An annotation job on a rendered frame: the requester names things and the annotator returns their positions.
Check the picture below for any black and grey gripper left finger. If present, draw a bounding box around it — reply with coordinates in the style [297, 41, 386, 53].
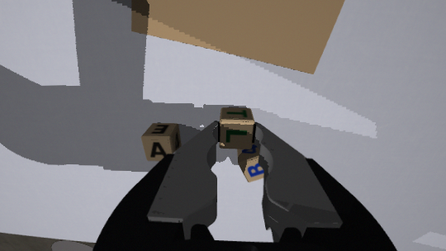
[93, 121, 221, 251]

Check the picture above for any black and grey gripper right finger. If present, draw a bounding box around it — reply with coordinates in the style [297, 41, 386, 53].
[252, 122, 397, 251]

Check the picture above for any tan flat mat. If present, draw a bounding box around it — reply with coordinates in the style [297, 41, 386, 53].
[131, 0, 345, 74]

